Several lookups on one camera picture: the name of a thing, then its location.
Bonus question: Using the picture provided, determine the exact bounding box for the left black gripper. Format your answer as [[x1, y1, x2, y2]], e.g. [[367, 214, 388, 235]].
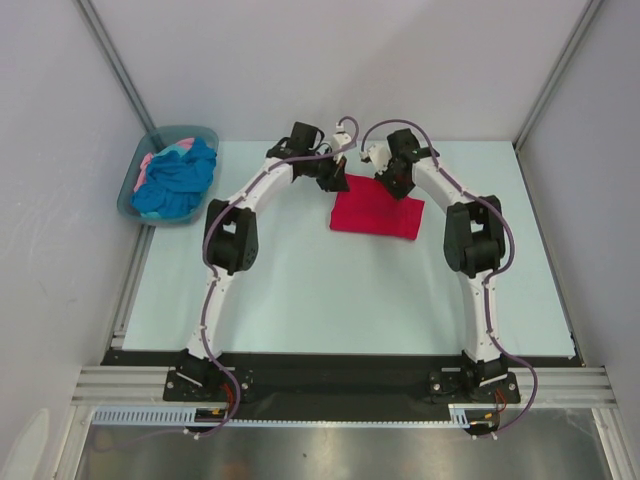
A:
[[304, 147, 349, 193]]

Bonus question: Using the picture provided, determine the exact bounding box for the red t shirt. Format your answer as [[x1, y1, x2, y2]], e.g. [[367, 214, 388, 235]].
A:
[[329, 175, 425, 241]]

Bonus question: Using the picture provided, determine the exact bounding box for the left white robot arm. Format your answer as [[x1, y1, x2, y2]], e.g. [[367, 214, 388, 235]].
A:
[[187, 116, 359, 360]]

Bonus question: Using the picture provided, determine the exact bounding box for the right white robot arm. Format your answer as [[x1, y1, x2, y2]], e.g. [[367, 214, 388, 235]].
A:
[[360, 128, 515, 365]]

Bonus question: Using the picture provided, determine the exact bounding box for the light teal t shirt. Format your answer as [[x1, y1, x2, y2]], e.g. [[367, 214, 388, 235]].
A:
[[131, 142, 190, 219]]

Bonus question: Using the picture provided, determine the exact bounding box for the blue t shirt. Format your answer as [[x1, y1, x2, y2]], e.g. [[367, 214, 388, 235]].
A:
[[129, 137, 217, 220]]

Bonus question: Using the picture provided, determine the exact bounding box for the translucent blue plastic basket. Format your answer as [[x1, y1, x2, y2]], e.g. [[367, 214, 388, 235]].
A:
[[116, 125, 219, 227]]

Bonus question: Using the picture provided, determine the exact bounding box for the pink t shirt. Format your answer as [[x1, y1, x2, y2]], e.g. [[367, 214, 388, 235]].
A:
[[133, 137, 195, 192]]

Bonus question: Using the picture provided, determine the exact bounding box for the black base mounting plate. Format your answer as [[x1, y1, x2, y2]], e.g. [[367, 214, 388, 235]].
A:
[[101, 349, 582, 422]]

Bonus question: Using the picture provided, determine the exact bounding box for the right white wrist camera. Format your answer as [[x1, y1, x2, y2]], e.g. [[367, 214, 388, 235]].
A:
[[360, 143, 392, 174]]

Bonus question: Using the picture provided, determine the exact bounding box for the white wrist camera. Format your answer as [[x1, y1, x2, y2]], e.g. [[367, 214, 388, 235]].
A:
[[330, 131, 352, 162], [360, 143, 392, 174]]

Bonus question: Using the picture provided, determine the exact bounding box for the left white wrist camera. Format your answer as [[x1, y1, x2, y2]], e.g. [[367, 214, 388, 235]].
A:
[[330, 131, 352, 162]]

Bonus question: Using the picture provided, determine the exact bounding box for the slotted cable duct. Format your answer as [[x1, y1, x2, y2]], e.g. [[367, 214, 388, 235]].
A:
[[92, 405, 499, 431]]

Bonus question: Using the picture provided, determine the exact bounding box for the left aluminium corner post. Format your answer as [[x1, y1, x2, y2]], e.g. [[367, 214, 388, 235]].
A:
[[73, 0, 156, 132]]

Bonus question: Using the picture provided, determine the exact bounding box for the aluminium corner post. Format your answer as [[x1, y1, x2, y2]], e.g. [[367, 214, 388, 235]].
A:
[[512, 0, 606, 154], [73, 0, 156, 132]]

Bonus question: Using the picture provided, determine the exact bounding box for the right aluminium corner post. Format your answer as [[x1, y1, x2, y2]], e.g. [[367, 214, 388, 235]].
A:
[[512, 0, 606, 154]]

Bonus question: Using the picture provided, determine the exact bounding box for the aluminium front rail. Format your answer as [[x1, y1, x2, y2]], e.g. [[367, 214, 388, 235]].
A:
[[72, 366, 616, 408]]

